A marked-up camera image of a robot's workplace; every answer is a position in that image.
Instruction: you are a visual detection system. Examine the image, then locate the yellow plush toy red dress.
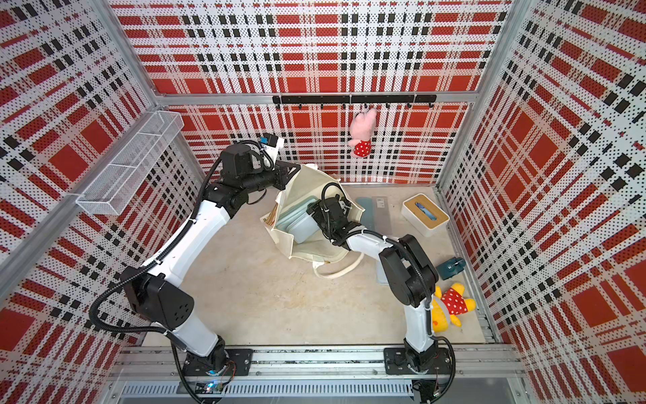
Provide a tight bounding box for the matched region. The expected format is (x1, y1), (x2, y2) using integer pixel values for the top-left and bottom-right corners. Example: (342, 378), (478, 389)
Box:
(431, 283), (477, 333)

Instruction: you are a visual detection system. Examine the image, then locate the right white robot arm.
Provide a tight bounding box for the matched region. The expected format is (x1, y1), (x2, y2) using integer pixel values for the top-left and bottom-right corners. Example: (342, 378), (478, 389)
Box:
(308, 182), (457, 376)

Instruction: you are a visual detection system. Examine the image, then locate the small green circuit board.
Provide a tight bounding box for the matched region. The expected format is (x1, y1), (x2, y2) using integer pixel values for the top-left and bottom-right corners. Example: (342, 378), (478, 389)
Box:
(195, 381), (224, 395)

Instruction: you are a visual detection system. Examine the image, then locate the black wall hook rail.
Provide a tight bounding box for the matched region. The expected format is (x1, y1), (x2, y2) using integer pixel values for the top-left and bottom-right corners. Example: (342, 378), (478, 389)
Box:
(272, 94), (437, 107)

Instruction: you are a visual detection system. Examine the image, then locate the white wire mesh basket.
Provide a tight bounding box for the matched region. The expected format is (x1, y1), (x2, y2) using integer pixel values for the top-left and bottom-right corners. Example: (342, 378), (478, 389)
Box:
(76, 110), (183, 215)

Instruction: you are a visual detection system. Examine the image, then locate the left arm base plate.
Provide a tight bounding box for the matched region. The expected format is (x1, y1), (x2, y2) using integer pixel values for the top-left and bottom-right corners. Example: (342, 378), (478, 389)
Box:
(182, 348), (253, 377)

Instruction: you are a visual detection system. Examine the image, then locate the pink plush pig toy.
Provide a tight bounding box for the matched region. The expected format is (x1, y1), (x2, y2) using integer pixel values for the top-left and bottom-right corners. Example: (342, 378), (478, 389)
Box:
(348, 109), (377, 158)

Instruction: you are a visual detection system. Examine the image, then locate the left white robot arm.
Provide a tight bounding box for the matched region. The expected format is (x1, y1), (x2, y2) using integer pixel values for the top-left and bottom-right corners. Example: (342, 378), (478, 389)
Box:
(89, 134), (300, 374)

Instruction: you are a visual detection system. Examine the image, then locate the pale green pencil case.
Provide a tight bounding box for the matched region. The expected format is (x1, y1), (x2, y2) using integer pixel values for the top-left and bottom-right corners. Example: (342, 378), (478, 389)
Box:
(275, 196), (317, 232)

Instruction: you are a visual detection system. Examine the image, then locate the transparent grey pencil case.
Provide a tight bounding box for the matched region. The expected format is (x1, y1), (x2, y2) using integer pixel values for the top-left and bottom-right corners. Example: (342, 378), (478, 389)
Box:
(373, 196), (392, 234)

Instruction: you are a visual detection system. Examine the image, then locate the light blue pencil case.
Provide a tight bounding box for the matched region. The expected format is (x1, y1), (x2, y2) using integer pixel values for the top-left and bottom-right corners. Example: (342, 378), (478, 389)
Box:
(375, 259), (389, 285)
(287, 212), (320, 243)

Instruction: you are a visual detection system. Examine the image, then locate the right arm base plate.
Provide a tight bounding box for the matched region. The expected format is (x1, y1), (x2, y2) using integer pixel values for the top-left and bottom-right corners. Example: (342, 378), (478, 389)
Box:
(384, 347), (453, 375)

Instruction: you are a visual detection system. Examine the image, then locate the white tissue box wooden lid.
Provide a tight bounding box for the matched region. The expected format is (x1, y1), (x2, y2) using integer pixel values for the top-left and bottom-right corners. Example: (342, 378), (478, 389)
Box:
(401, 194), (450, 237)

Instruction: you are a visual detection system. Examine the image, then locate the cream floral canvas bag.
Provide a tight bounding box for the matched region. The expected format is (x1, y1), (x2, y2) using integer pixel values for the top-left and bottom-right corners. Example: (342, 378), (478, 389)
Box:
(261, 164), (364, 279)

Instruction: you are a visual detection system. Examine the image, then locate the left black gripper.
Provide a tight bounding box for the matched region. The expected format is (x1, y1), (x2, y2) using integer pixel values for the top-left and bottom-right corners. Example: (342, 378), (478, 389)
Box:
(240, 159), (299, 195)

